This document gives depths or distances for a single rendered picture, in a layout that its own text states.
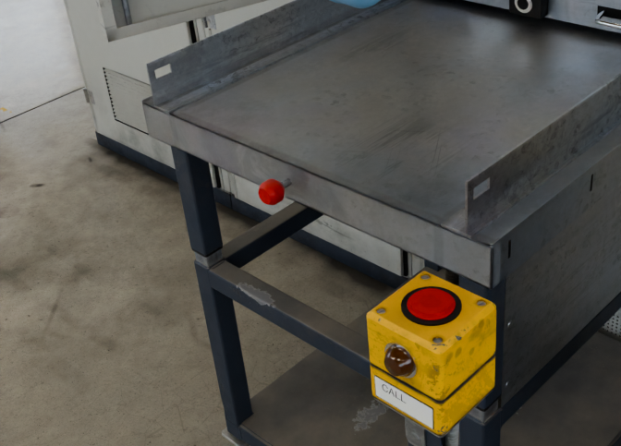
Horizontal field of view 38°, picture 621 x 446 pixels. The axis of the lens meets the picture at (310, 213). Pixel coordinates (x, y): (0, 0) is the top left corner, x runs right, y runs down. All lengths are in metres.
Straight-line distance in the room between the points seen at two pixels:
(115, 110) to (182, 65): 1.58
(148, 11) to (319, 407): 0.78
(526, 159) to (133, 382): 1.29
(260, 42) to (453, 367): 0.81
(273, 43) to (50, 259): 1.31
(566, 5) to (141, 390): 1.22
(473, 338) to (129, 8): 1.01
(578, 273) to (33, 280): 1.65
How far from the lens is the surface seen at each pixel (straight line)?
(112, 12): 1.55
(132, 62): 2.69
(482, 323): 0.75
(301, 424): 1.68
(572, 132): 1.10
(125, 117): 2.88
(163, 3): 1.60
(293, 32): 1.48
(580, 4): 1.46
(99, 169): 2.98
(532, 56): 1.39
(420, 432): 0.83
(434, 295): 0.76
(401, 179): 1.08
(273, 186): 1.11
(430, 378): 0.74
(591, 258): 1.25
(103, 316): 2.32
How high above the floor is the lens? 1.37
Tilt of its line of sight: 33 degrees down
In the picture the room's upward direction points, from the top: 6 degrees counter-clockwise
